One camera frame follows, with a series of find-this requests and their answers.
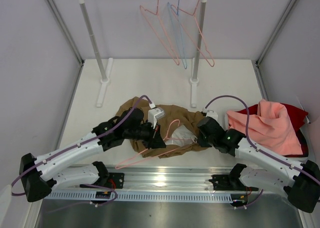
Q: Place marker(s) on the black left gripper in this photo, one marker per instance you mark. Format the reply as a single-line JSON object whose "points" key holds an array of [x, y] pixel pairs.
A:
{"points": [[157, 142]]}

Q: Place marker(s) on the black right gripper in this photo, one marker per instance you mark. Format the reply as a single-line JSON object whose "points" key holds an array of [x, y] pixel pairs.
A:
{"points": [[201, 142]]}

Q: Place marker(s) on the pink wire hanger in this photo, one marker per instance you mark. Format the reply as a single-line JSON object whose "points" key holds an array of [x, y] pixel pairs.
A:
{"points": [[158, 28], [176, 137], [198, 15]]}

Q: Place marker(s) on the tan brown skirt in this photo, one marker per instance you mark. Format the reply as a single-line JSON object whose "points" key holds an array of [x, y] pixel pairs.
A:
{"points": [[188, 118]]}

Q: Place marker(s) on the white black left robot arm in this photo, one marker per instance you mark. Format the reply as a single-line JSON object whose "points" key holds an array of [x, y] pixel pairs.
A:
{"points": [[43, 174]]}

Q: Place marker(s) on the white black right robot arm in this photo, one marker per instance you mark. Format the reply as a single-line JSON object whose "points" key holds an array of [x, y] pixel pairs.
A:
{"points": [[297, 181]]}

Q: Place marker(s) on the pink garment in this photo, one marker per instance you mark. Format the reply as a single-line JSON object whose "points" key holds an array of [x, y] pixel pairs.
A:
{"points": [[270, 127]]}

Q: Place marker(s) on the red garment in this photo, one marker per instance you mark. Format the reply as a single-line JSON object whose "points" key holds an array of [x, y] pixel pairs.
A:
{"points": [[297, 112]]}

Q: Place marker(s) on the white laundry basket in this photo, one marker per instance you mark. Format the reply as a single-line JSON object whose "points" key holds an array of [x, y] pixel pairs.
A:
{"points": [[305, 157]]}

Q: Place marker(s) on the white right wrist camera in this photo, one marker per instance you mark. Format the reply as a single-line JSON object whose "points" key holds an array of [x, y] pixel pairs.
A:
{"points": [[210, 113]]}

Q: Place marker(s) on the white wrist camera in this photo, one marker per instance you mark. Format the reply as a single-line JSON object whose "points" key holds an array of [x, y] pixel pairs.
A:
{"points": [[210, 113], [154, 114]]}

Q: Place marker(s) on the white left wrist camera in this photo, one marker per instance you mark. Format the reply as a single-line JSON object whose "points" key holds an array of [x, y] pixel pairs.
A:
{"points": [[154, 114]]}

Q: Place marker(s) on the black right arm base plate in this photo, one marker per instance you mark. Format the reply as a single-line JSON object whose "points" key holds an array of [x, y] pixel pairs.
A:
{"points": [[225, 182]]}

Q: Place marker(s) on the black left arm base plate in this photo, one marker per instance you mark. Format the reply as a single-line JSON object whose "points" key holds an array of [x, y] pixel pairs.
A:
{"points": [[115, 180]]}

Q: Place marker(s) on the grey slotted cable duct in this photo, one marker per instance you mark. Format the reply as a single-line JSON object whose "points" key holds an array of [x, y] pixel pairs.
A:
{"points": [[141, 196]]}

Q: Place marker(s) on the blue wire hanger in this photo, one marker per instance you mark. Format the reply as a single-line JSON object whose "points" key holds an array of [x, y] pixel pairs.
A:
{"points": [[177, 31]]}

